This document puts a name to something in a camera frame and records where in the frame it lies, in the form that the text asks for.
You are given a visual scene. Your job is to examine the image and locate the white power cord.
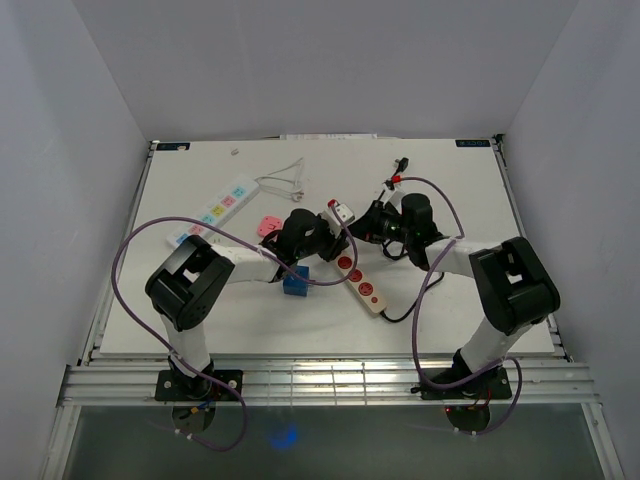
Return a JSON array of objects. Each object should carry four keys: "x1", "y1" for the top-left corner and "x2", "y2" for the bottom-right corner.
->
[{"x1": 253, "y1": 156, "x2": 307, "y2": 205}]

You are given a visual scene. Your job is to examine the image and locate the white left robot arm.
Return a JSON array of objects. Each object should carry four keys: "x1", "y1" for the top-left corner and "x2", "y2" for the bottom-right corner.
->
[{"x1": 145, "y1": 204, "x2": 354, "y2": 400}]

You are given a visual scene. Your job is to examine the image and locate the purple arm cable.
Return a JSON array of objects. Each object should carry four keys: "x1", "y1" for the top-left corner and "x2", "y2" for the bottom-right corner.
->
[
  {"x1": 112, "y1": 207, "x2": 359, "y2": 454},
  {"x1": 399, "y1": 175, "x2": 524, "y2": 436}
]

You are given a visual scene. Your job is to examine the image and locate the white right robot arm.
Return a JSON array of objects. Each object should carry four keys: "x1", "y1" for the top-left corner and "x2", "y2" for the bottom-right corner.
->
[{"x1": 349, "y1": 193, "x2": 561, "y2": 397}]

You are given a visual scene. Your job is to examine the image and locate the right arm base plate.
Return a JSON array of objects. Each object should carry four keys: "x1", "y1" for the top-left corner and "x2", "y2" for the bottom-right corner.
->
[{"x1": 410, "y1": 367, "x2": 512, "y2": 401}]

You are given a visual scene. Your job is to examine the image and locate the blue cube socket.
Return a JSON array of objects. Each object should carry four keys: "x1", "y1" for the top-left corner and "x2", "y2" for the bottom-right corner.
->
[{"x1": 282, "y1": 265, "x2": 309, "y2": 297}]

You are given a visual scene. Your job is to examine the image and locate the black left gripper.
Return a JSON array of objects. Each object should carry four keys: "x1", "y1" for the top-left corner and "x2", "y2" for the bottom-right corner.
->
[{"x1": 294, "y1": 212, "x2": 348, "y2": 263}]

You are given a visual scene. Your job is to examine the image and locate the papers at back edge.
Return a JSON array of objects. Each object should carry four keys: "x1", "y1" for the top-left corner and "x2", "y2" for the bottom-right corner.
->
[{"x1": 277, "y1": 133, "x2": 397, "y2": 141}]

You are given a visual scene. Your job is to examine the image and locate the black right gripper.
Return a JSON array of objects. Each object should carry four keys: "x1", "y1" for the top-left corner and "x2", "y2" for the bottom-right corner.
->
[{"x1": 345, "y1": 202, "x2": 413, "y2": 246}]

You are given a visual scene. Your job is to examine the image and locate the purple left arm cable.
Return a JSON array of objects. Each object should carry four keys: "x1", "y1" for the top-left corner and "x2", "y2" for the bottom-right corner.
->
[{"x1": 112, "y1": 207, "x2": 359, "y2": 454}]

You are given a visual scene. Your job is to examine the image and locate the beige red power strip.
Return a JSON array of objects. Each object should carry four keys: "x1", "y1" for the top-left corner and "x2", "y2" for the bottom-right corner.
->
[{"x1": 327, "y1": 221, "x2": 387, "y2": 316}]

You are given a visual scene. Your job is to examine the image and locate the white multicolour power strip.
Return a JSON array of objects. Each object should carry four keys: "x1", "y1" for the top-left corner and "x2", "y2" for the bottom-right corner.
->
[{"x1": 166, "y1": 174, "x2": 260, "y2": 249}]

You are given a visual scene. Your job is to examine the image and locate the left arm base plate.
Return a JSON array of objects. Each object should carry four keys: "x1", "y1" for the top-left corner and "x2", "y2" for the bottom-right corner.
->
[{"x1": 154, "y1": 369, "x2": 244, "y2": 402}]

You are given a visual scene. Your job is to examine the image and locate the black power cord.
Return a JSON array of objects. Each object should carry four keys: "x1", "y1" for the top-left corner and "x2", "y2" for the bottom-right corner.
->
[{"x1": 372, "y1": 156, "x2": 446, "y2": 323}]

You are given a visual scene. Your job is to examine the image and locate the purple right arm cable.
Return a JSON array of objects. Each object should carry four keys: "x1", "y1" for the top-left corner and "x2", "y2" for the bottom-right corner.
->
[{"x1": 399, "y1": 175, "x2": 524, "y2": 436}]

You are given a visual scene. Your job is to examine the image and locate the pink plug adapter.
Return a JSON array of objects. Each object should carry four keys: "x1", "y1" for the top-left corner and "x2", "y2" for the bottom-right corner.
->
[{"x1": 256, "y1": 215, "x2": 283, "y2": 238}]

